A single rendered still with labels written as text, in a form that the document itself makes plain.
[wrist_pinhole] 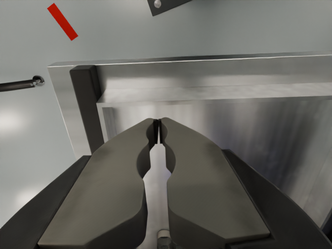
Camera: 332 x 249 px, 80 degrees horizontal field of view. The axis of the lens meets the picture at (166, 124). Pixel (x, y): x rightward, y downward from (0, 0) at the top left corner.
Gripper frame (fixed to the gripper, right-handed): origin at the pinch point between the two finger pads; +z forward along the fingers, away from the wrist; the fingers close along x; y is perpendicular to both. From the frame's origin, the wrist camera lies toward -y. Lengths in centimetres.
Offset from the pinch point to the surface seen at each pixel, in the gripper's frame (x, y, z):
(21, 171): -100, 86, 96
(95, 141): -6.7, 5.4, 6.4
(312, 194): 20.1, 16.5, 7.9
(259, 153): 11.7, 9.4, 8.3
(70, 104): -9.2, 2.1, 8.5
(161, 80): 0.3, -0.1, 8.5
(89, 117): -6.8, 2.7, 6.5
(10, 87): -74, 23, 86
